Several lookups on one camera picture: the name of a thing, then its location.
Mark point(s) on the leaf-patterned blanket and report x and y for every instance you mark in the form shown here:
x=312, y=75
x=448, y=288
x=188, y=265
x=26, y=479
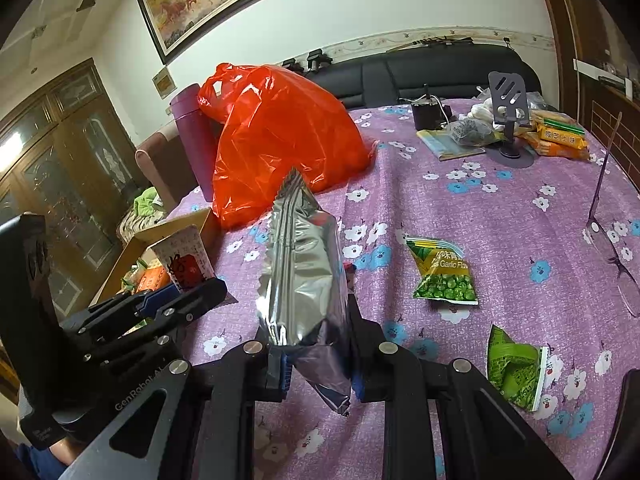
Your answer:
x=135, y=222

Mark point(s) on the large silver foil snack packet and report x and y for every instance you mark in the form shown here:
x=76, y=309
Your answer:
x=300, y=270

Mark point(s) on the purple eyeglasses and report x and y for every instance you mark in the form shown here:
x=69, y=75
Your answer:
x=594, y=224

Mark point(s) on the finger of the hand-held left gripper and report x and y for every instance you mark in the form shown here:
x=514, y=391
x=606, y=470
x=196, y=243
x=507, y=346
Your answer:
x=200, y=294
x=160, y=296

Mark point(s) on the orange snack packet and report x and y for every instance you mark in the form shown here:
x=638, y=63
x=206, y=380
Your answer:
x=152, y=277

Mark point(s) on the small framed wall certificate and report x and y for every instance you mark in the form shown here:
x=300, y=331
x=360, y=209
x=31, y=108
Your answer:
x=162, y=84

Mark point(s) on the white plastic bag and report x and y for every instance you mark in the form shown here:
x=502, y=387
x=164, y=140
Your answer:
x=480, y=110

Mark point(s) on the thin booklet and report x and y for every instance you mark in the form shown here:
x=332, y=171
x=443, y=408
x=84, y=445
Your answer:
x=440, y=145

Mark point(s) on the purple floral tablecloth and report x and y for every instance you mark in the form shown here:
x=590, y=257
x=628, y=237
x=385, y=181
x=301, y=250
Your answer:
x=500, y=240

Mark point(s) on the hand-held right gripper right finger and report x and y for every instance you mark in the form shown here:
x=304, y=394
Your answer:
x=357, y=385

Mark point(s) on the grey phone stand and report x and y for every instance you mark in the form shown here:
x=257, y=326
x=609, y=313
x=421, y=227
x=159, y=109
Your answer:
x=505, y=92

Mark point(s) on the green cloth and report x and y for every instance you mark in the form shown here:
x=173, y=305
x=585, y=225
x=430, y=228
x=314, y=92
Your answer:
x=147, y=199

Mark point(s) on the small black box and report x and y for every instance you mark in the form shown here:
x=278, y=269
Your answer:
x=425, y=115

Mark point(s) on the pile of orange snack packets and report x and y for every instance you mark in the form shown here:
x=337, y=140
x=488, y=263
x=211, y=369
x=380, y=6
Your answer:
x=555, y=137

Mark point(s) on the purple thermos bottle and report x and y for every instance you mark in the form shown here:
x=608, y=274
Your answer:
x=192, y=150

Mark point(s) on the wooden door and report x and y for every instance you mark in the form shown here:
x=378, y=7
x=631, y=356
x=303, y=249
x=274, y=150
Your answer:
x=575, y=35

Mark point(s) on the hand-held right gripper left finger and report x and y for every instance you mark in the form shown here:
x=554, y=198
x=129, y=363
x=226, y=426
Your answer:
x=285, y=372

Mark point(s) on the green pea snack packet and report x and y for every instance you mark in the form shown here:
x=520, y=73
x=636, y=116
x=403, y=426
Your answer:
x=510, y=365
x=442, y=275

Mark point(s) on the white packet red print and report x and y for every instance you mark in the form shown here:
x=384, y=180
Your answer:
x=182, y=255

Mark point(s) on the cardboard box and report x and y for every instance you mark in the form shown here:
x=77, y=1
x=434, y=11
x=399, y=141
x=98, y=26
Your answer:
x=165, y=225

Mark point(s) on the brown pink armchair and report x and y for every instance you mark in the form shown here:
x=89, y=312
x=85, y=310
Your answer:
x=160, y=170

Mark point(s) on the red plastic bag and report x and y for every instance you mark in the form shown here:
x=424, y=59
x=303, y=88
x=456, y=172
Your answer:
x=280, y=135

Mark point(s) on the person's blue pants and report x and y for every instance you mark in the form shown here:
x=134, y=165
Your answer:
x=40, y=465

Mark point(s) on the black leather sofa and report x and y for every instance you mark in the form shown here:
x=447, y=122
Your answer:
x=400, y=75

